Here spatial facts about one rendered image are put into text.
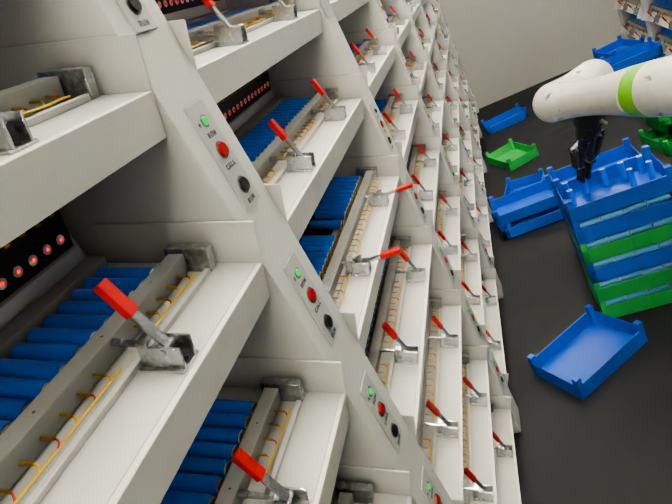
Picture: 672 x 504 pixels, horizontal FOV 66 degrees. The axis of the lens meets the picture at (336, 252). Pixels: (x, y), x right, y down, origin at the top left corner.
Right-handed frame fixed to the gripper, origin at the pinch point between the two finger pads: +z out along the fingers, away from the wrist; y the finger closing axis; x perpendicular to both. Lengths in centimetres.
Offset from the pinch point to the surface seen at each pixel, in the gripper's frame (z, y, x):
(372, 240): -60, -84, -28
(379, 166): -51, -69, -2
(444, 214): 5.9, -41.2, 21.7
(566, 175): 26.7, 15.1, 21.7
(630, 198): -1.1, -0.7, -18.3
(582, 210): 0.4, -12.4, -11.6
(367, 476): -59, -107, -63
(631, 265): 21.2, -5.0, -26.0
